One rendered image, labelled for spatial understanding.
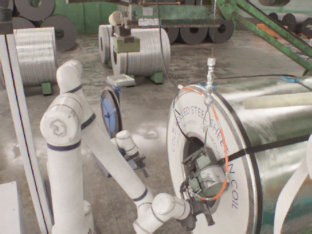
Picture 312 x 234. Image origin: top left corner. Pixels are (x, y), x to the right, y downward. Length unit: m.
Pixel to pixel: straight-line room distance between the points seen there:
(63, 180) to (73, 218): 0.18
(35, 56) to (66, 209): 5.27
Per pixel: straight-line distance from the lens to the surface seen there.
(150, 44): 6.46
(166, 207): 1.08
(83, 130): 1.03
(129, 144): 1.78
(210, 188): 1.41
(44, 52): 6.14
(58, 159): 0.93
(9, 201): 1.69
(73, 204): 1.05
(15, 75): 1.13
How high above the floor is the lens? 1.81
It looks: 23 degrees down
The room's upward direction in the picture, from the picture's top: straight up
